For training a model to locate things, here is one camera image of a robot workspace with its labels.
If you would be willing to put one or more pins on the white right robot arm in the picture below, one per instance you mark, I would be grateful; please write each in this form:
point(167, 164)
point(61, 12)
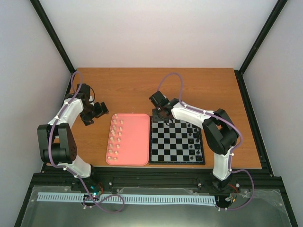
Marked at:
point(220, 133)

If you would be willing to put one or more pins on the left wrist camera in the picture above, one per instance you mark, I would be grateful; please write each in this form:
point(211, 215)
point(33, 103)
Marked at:
point(89, 92)

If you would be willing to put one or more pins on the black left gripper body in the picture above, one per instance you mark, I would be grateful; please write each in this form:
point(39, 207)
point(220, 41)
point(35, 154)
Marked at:
point(88, 113)

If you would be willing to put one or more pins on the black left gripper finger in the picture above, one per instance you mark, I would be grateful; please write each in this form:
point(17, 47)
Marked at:
point(105, 111)
point(103, 106)

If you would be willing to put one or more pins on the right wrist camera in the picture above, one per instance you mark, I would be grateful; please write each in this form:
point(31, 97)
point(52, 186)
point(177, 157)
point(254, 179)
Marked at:
point(157, 97)

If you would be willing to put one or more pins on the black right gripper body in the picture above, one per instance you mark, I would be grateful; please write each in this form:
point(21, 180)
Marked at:
point(158, 117)

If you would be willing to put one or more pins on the black aluminium frame rail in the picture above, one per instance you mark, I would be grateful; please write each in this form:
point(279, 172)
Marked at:
point(198, 180)

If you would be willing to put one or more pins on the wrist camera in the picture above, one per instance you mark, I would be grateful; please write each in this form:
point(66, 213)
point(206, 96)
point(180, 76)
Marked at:
point(157, 97)
point(89, 92)

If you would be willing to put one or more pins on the pink plastic tray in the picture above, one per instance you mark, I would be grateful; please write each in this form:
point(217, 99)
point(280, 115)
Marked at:
point(135, 140)

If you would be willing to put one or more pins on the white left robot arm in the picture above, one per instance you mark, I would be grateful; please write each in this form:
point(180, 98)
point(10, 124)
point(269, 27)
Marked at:
point(56, 142)

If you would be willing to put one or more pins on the left black frame post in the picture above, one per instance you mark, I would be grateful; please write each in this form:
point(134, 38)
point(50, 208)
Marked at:
point(52, 33)

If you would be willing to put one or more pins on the black and grey chessboard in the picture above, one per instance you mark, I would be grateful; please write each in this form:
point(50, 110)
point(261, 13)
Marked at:
point(169, 143)

